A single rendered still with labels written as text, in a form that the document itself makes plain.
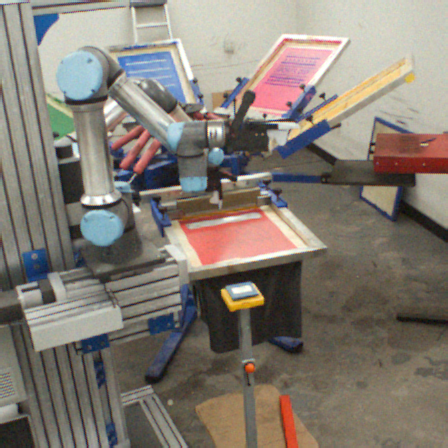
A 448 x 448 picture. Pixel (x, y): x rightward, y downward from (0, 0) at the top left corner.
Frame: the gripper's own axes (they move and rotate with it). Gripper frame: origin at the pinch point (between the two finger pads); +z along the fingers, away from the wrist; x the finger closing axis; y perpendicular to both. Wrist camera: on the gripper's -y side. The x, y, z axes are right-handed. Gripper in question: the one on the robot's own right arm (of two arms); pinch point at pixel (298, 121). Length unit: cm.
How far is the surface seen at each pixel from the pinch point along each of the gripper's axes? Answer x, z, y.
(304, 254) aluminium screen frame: -72, 6, 61
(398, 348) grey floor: -158, 64, 148
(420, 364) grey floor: -142, 72, 150
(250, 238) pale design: -95, -16, 60
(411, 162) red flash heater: -151, 68, 40
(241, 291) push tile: -45, -20, 65
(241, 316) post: -46, -20, 75
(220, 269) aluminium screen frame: -62, -28, 62
